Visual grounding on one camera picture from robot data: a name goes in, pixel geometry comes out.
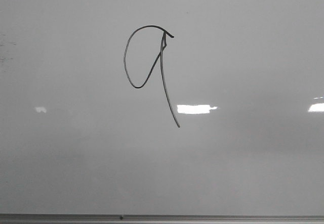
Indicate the white whiteboard with aluminium frame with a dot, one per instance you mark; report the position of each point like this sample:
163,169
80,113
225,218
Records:
162,107

